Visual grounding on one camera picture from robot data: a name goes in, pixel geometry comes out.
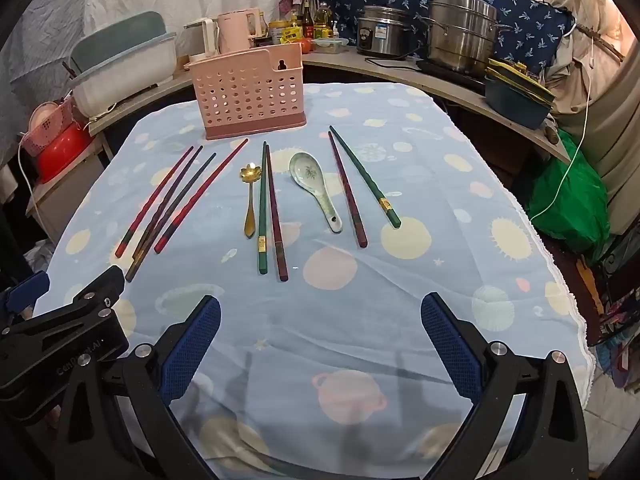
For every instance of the light blue printed tablecloth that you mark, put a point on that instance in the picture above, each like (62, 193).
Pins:
(325, 310)

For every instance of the wood grain counter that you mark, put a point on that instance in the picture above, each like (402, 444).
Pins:
(145, 100)

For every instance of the pink electric kettle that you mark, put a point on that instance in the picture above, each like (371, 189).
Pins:
(235, 30)

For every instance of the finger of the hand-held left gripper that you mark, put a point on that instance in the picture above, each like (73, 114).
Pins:
(85, 307)
(25, 287)

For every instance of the steel rice cooker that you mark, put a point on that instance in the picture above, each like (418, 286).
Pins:
(385, 32)

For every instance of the cooking oil bottle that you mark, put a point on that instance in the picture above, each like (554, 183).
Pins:
(324, 20)

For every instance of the yellow can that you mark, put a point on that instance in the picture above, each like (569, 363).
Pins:
(278, 32)

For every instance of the red plastic basin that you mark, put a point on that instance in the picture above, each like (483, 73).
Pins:
(62, 155)

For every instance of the gold flower spoon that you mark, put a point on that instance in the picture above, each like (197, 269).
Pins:
(249, 220)

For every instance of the grey striped hanging sheet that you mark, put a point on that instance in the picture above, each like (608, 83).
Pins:
(35, 70)

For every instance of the red black chopstick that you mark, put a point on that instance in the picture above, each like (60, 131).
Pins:
(200, 197)
(155, 201)

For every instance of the white glass kettle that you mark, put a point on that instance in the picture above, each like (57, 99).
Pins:
(205, 40)

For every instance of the wooden side shelf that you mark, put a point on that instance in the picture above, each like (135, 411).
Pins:
(65, 200)

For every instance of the white dish drainer box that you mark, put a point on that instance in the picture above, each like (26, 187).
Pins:
(125, 75)

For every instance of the steel steamer pot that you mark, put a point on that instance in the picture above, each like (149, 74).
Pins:
(460, 30)

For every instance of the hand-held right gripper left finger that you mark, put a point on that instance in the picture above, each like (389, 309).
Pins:
(192, 347)

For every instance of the dark sauce bottle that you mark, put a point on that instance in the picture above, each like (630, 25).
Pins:
(305, 15)

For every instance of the yellow packet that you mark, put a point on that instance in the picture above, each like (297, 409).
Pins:
(292, 35)

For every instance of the beige counter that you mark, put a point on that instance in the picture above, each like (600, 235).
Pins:
(360, 66)

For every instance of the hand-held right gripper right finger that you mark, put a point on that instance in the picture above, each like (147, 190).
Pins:
(450, 347)

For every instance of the beige curtain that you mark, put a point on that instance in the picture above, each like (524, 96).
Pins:
(600, 85)

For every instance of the green plastic bag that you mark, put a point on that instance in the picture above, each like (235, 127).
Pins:
(570, 200)

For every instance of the green chopstick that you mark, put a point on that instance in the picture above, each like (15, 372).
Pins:
(262, 210)
(367, 180)

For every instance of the dark brown chopstick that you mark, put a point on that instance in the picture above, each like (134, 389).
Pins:
(177, 205)
(165, 210)

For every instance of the dark red chopstick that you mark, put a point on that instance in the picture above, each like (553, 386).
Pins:
(347, 190)
(276, 220)

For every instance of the black induction cooker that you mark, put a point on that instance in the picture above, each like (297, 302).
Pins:
(450, 74)

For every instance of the white ceramic soup spoon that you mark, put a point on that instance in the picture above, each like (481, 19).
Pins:
(306, 170)

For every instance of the pink perforated utensil basket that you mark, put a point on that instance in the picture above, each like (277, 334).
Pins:
(247, 95)

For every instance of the red tomato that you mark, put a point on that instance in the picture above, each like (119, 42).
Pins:
(307, 44)

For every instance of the stack of yellow teal bowls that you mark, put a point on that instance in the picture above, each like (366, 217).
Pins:
(515, 97)

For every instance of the clear food container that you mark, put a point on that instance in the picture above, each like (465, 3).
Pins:
(330, 45)

